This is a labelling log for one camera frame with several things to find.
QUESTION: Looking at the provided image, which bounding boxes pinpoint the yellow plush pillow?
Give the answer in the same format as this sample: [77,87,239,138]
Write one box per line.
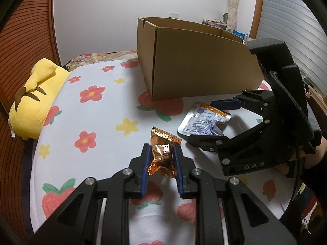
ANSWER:
[8,58,72,141]

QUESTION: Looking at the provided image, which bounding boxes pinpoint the black cable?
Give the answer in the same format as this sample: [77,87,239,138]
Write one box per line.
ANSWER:
[288,158,308,211]

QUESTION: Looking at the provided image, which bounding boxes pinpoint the floral bed sheet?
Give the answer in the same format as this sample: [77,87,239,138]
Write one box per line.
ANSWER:
[63,50,138,69]

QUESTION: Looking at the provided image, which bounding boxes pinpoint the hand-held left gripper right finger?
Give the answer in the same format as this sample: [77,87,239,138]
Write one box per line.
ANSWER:
[172,144,298,245]

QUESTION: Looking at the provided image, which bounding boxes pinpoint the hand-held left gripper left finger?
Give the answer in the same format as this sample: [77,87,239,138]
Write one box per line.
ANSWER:
[33,143,152,245]

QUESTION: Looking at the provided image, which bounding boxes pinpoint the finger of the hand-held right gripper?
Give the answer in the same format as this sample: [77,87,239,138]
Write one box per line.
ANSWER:
[187,119,272,154]
[210,89,275,113]

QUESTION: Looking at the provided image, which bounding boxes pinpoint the strawberry flower printed blanket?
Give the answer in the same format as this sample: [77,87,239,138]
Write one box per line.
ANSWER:
[29,59,307,245]

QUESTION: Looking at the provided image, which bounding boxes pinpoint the stack of magazines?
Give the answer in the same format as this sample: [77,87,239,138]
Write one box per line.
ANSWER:
[203,18,226,28]

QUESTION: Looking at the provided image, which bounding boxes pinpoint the wooden window frame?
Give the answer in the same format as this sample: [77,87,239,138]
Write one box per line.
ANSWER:
[249,0,265,40]

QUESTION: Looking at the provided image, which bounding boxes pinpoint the person's right hand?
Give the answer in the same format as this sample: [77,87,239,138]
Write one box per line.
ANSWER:
[298,136,327,169]

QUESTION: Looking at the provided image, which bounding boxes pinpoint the louvered wooden door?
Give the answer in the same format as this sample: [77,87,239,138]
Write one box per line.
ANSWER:
[0,0,62,113]

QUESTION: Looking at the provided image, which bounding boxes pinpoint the silver orange-edged snack packet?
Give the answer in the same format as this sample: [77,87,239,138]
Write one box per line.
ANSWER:
[177,101,232,137]

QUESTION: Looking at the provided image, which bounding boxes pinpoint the beige curtain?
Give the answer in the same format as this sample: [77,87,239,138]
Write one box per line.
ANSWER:
[227,0,241,31]

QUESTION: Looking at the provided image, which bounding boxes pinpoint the copper foil candy packet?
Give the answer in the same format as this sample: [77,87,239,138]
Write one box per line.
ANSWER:
[147,126,182,179]

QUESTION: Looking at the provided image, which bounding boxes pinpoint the white window blinds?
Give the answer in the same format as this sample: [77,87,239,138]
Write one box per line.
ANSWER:
[255,0,327,95]

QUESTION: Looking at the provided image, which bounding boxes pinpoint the brown cardboard box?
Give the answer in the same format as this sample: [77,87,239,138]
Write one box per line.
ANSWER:
[137,17,263,100]

